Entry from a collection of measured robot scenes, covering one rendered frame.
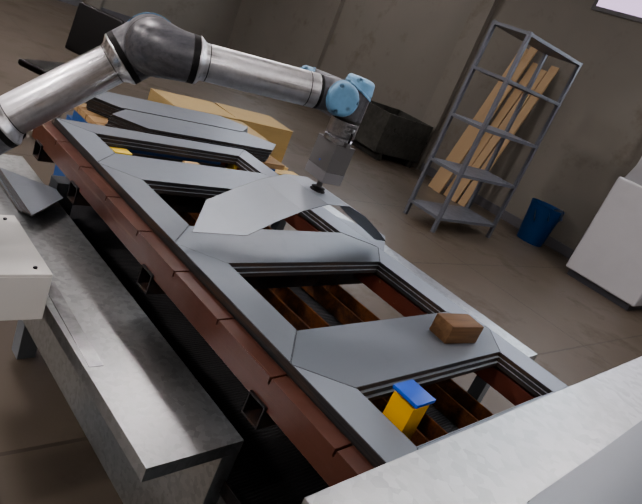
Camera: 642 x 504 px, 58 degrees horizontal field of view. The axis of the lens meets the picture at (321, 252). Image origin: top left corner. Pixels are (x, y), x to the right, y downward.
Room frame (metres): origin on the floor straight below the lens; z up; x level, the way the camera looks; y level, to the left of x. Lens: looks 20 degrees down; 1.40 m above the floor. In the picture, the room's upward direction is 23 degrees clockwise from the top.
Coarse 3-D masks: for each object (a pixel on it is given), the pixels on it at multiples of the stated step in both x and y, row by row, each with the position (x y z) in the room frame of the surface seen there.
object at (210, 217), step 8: (208, 208) 1.31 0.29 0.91; (216, 208) 1.32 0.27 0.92; (200, 216) 1.28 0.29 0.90; (208, 216) 1.28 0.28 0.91; (216, 216) 1.29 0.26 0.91; (224, 216) 1.29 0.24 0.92; (208, 224) 1.26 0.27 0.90; (216, 224) 1.26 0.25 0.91; (224, 224) 1.26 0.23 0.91; (232, 224) 1.26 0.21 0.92; (216, 232) 1.23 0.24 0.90; (224, 232) 1.23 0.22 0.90; (232, 232) 1.24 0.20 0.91; (240, 232) 1.24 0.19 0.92
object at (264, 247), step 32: (64, 128) 1.65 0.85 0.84; (224, 160) 2.09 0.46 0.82; (160, 192) 1.54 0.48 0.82; (192, 192) 1.62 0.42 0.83; (320, 224) 1.81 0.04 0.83; (224, 256) 1.24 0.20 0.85; (256, 256) 1.32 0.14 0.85; (288, 256) 1.40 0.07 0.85; (320, 256) 1.49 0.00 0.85; (352, 256) 1.60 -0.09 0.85; (384, 384) 1.00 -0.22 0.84
